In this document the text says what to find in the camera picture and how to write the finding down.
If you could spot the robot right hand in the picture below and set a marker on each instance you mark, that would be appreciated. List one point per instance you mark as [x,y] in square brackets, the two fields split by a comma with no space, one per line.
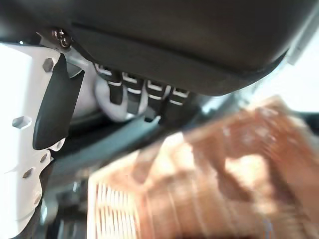
[159,37]

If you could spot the rectangular wicker laundry basket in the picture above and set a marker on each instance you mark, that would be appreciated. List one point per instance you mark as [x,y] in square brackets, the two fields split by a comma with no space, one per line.
[199,174]

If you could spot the dark grey washing machine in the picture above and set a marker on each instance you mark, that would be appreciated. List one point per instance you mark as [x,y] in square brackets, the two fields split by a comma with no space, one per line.
[112,147]

